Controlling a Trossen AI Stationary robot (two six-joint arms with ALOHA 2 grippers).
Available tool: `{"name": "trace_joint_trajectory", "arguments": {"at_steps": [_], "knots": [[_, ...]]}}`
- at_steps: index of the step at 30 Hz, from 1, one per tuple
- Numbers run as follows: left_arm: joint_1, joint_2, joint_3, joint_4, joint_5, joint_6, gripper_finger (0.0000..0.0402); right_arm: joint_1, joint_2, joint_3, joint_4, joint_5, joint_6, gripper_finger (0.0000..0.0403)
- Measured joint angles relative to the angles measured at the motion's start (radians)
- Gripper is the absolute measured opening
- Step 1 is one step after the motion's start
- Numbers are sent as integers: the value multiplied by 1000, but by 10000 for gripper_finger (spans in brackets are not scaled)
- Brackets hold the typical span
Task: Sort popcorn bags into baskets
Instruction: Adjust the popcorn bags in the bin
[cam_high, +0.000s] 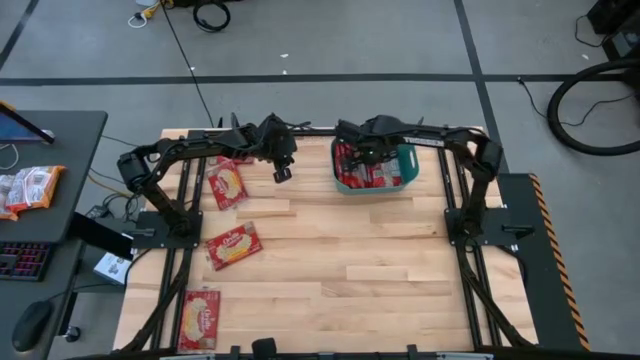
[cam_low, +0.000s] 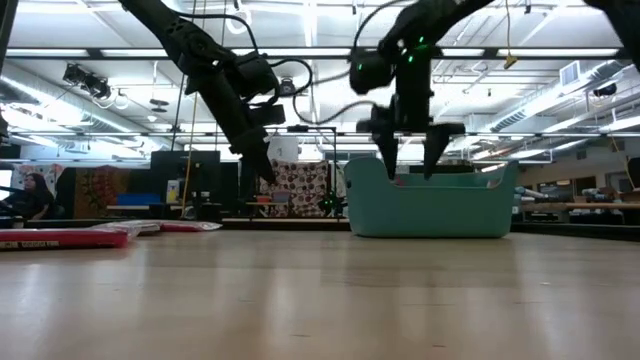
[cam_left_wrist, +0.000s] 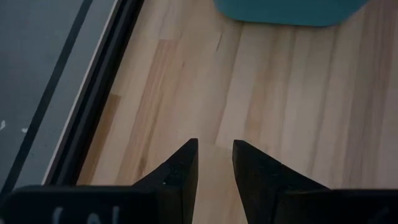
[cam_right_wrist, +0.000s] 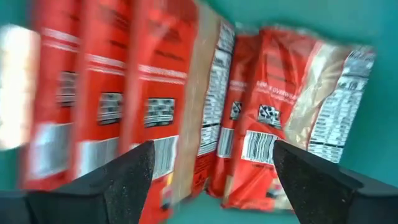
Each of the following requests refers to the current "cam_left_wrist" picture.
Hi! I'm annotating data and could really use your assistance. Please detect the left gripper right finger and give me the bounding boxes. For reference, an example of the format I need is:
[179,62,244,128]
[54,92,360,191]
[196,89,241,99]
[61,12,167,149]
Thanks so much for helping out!
[233,140,329,224]

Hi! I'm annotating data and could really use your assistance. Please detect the black aluminium table frame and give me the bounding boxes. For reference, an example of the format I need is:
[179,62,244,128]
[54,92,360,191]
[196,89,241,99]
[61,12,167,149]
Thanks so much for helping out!
[42,0,146,187]

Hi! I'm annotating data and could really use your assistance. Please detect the teal plastic basket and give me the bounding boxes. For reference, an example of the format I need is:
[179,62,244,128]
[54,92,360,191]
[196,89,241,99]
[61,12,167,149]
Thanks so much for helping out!
[213,0,370,27]

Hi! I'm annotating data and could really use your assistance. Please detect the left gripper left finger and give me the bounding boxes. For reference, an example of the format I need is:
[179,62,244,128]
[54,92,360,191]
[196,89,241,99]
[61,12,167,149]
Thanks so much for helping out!
[133,138,199,224]

